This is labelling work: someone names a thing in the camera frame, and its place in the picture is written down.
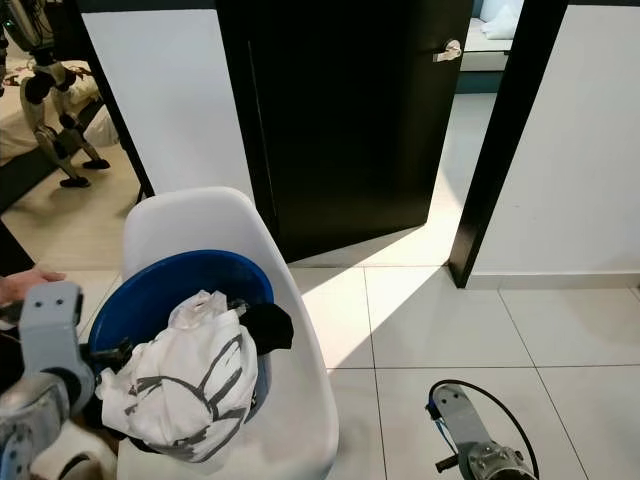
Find white t-shirt grey print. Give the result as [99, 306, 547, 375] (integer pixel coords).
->
[95, 290, 261, 463]

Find person's bare hand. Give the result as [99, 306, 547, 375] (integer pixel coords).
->
[0, 265, 67, 306]

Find blue plastic basin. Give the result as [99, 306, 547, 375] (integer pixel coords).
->
[87, 250, 276, 421]

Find small black garment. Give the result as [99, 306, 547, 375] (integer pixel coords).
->
[240, 302, 294, 356]

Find white chair wooden legs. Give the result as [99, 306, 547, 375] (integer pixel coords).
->
[117, 187, 341, 480]

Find bed with beige linen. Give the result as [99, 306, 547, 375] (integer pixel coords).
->
[0, 60, 121, 166]

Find grey black humanoid robot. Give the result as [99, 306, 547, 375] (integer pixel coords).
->
[5, 0, 111, 189]

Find black room door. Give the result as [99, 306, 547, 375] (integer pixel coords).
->
[215, 0, 473, 263]

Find white pillow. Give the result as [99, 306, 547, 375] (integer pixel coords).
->
[480, 0, 526, 41]

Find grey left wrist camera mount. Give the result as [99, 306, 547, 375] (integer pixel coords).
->
[20, 281, 98, 411]

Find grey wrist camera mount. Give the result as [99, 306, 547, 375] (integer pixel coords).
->
[20, 281, 98, 411]
[425, 383, 496, 456]

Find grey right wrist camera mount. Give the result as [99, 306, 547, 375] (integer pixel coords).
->
[425, 383, 496, 456]

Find silver door handle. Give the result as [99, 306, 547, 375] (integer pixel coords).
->
[433, 40, 463, 63]

